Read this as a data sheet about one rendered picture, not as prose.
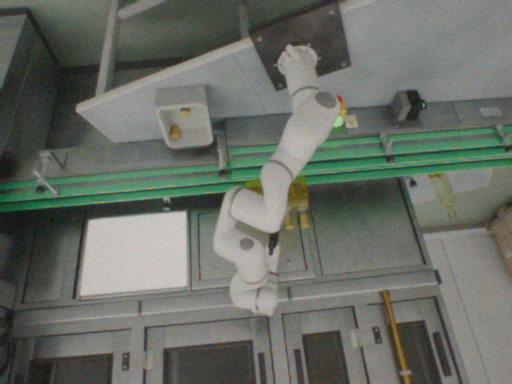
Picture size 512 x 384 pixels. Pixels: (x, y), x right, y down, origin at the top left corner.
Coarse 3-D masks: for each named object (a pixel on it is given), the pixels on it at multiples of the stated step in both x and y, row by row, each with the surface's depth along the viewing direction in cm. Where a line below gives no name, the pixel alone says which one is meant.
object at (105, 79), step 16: (112, 0) 170; (144, 0) 160; (160, 0) 159; (112, 16) 163; (128, 16) 164; (112, 32) 157; (112, 48) 153; (112, 64) 150; (112, 80) 147; (96, 96) 141
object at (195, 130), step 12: (168, 108) 125; (192, 108) 136; (204, 108) 127; (168, 120) 140; (180, 120) 141; (192, 120) 142; (204, 120) 143; (168, 132) 140; (180, 132) 145; (192, 132) 145; (204, 132) 145; (168, 144) 142; (180, 144) 143; (192, 144) 143; (204, 144) 144
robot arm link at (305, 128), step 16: (320, 96) 99; (304, 112) 95; (320, 112) 96; (336, 112) 98; (288, 128) 94; (304, 128) 93; (320, 128) 94; (288, 144) 95; (304, 144) 93; (288, 160) 97; (304, 160) 99
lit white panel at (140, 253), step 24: (144, 216) 156; (168, 216) 156; (96, 240) 151; (120, 240) 151; (144, 240) 151; (168, 240) 150; (96, 264) 146; (120, 264) 146; (144, 264) 146; (168, 264) 146; (96, 288) 141; (120, 288) 141; (144, 288) 141
